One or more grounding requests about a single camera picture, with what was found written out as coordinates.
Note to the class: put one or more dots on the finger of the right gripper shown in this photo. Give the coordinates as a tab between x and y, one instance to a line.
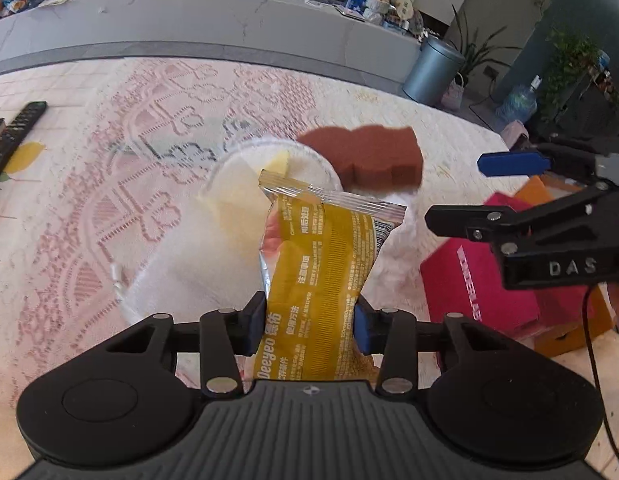
513	164
477	223

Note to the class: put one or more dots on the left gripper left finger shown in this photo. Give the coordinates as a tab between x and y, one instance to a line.
217	338

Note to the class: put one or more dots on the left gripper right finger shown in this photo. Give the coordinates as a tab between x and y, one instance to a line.
400	338

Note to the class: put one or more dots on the yellow snack packet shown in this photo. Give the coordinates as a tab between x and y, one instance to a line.
316	254

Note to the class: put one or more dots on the pink small heater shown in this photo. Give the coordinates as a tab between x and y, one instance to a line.
514	134

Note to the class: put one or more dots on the orange cardboard box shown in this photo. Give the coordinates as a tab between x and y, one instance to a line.
560	327

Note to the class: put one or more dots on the red gift box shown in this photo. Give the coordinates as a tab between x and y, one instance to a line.
462	276

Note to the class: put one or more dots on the blue water jug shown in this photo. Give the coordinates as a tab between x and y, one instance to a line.
520	104

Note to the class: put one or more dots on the white crumpled cloth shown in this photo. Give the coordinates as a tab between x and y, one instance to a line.
211	260

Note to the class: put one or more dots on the potted green plant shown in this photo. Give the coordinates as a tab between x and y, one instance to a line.
475	51

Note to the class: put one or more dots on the blue metal trash bin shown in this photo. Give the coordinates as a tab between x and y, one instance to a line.
437	64

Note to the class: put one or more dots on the brown sponge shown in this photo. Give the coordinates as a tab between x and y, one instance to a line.
371	157

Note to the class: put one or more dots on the lace tablecloth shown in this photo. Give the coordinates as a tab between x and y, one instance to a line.
119	158

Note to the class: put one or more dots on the grey tv console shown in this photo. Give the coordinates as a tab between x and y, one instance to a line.
302	35

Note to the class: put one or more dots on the black remote control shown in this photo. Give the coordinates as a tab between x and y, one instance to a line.
14	133

